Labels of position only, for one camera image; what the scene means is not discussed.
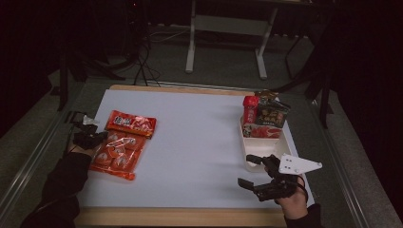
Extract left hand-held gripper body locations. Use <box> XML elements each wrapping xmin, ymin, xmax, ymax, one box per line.
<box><xmin>72</xmin><ymin>114</ymin><xmax>103</xmax><ymax>150</ymax></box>

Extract gold snack packet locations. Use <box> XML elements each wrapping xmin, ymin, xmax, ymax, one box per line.
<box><xmin>254</xmin><ymin>89</ymin><xmax>280</xmax><ymax>103</ymax></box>

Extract metal floor rail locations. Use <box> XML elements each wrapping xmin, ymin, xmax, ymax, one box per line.
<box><xmin>0</xmin><ymin>107</ymin><xmax>74</xmax><ymax>218</ymax></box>
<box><xmin>306</xmin><ymin>98</ymin><xmax>373</xmax><ymax>228</ymax></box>

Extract black cables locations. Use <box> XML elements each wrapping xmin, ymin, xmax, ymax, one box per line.
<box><xmin>132</xmin><ymin>29</ymin><xmax>162</xmax><ymax>87</ymax></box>

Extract black chair legs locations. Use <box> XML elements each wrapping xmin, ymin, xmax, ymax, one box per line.
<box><xmin>269</xmin><ymin>29</ymin><xmax>336</xmax><ymax>129</ymax></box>

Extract white table mat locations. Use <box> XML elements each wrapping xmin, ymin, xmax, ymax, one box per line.
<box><xmin>75</xmin><ymin>88</ymin><xmax>317</xmax><ymax>210</ymax></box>

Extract red and black snack bag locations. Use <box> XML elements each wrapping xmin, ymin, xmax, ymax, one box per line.
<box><xmin>241</xmin><ymin>95</ymin><xmax>292</xmax><ymax>140</ymax></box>

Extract white cable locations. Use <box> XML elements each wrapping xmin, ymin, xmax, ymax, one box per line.
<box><xmin>147</xmin><ymin>28</ymin><xmax>192</xmax><ymax>45</ymax></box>

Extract person's left hand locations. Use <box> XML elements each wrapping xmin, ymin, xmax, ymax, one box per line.
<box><xmin>66</xmin><ymin>142</ymin><xmax>98</xmax><ymax>159</ymax></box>

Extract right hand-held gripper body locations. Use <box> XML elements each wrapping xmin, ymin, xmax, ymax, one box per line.
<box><xmin>252</xmin><ymin>153</ymin><xmax>324</xmax><ymax>202</ymax></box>

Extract white metal stand frame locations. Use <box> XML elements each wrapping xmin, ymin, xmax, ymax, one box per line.
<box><xmin>184</xmin><ymin>0</ymin><xmax>279</xmax><ymax>81</ymax></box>

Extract white two-compartment tray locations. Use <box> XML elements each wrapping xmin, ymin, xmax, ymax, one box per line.
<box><xmin>239</xmin><ymin>116</ymin><xmax>295</xmax><ymax>174</ymax></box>

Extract black stand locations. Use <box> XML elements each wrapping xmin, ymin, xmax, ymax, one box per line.
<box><xmin>56</xmin><ymin>47</ymin><xmax>127</xmax><ymax>112</ymax></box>

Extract person's right hand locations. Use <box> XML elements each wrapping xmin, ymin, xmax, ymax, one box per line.
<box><xmin>263</xmin><ymin>164</ymin><xmax>309</xmax><ymax>220</ymax></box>

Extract orange snack bag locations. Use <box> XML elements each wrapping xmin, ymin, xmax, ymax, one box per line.
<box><xmin>89</xmin><ymin>109</ymin><xmax>158</xmax><ymax>181</ymax></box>

